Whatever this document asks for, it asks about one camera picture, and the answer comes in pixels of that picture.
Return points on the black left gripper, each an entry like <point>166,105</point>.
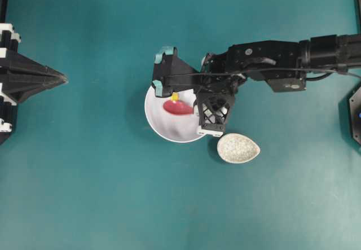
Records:
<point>17,88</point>

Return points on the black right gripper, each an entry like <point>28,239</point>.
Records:
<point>213,110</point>

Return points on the pink plastic spoon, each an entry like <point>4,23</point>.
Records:
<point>178,107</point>

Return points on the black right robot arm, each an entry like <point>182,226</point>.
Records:
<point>284,66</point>

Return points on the yellow hexagonal prism block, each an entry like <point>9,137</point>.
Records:
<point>174,97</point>

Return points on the white round bowl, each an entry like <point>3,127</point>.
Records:
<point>174,128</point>

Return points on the speckled egg-shaped spoon rest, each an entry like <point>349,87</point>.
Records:
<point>237,149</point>

